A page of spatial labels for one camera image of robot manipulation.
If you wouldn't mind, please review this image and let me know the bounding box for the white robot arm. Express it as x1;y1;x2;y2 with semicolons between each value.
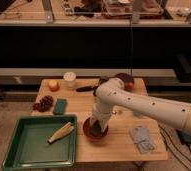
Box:
90;78;191;135

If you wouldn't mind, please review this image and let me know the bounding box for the dark red bowl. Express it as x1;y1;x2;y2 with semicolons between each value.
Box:
116;73;134;91

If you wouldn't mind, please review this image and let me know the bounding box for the orange-red bowl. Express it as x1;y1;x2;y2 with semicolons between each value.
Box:
83;118;109;141

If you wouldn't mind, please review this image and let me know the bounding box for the teal sponge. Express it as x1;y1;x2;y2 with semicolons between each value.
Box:
53;99;67;115

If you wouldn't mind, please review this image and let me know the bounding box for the corn cob toy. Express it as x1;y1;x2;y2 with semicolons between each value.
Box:
47;122;74;144

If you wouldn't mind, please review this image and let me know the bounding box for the green plastic tray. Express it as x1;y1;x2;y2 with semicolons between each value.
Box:
2;115;77;171

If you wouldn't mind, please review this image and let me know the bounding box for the black foot pedal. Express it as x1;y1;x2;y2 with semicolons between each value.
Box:
177;131;191;144

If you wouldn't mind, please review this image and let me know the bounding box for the orange fruit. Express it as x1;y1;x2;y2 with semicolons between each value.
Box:
48;80;59;92

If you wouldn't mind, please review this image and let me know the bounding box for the white lidded cup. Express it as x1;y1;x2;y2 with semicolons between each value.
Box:
63;72;76;89

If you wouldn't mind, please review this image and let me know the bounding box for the black handled knife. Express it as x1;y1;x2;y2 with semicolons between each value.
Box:
76;86;98;92

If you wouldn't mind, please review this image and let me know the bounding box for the bunch of red grapes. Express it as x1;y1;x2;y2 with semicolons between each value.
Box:
33;95;54;112

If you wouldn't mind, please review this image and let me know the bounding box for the black eraser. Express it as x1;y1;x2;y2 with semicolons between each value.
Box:
90;125;103;136

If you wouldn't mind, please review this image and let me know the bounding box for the grey folded cloth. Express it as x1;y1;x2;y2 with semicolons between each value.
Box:
129;126;155;154

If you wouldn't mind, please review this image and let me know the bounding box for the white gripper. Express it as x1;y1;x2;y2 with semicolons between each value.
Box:
90;101;113;132

